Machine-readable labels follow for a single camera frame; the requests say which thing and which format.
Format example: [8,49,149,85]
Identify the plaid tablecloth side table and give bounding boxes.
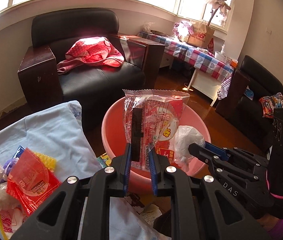
[138,31,234,106]

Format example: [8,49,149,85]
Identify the light blue floral tablecloth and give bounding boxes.
[0,101,167,239]

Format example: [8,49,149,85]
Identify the pink plastic trash bucket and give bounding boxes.
[101,96,211,193]

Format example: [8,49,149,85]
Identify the purple tissue pack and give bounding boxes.
[0,158,19,184]

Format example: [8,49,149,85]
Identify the blue Tempo tissue pack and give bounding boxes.
[13,145,25,159]

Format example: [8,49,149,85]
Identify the black leather armchair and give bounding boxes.
[18,8,164,112]

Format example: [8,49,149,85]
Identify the colourful snack bag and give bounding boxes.
[259,92,283,118]

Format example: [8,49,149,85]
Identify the red transparent plastic wrapper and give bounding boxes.
[7,148,61,215]

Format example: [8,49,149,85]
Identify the red white paper cup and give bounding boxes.
[0,207,28,240]

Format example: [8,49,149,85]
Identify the white plastic bag in bucket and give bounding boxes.
[169,125,205,172]

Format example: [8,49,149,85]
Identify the brown paper shopping bag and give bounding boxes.
[187,22,215,49]

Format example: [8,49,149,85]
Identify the clear red snack wrapper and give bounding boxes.
[123,89,190,171]

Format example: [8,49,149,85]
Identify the person's right hand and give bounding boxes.
[257,214,283,233]

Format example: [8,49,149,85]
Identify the red polka dot cloth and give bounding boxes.
[57,37,124,75]

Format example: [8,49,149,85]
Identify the yellow foam fruit net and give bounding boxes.
[34,152,57,173]

